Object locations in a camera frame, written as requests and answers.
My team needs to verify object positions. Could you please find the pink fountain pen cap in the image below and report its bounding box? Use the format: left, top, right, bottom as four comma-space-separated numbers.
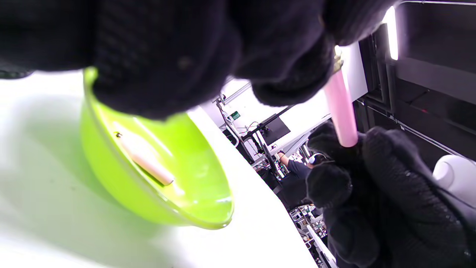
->
115, 131, 174, 186

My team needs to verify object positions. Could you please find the person's left hand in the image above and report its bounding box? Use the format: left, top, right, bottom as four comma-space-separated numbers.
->
0, 0, 398, 120

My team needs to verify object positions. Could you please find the ceiling light strip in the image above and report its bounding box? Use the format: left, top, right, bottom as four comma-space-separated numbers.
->
383, 6, 399, 61

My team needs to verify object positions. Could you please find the pink fountain pen barrel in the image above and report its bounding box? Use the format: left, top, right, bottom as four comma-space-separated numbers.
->
324, 69, 359, 148

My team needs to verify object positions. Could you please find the black monitor on stand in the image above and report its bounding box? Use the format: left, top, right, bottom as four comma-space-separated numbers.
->
259, 116, 291, 146

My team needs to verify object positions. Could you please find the lime green plastic bowl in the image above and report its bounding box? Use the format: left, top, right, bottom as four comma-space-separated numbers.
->
80, 67, 235, 230

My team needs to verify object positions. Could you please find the person's right hand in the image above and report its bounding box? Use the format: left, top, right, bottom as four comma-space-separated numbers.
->
306, 121, 476, 268

